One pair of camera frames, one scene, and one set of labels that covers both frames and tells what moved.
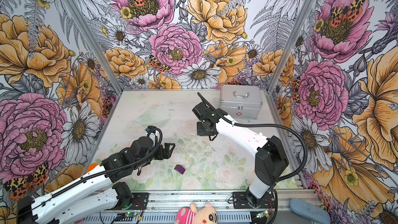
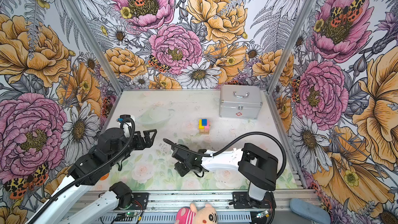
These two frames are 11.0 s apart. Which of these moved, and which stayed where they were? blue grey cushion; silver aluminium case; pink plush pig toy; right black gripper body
Moved: right black gripper body
Stayed: silver aluminium case; blue grey cushion; pink plush pig toy
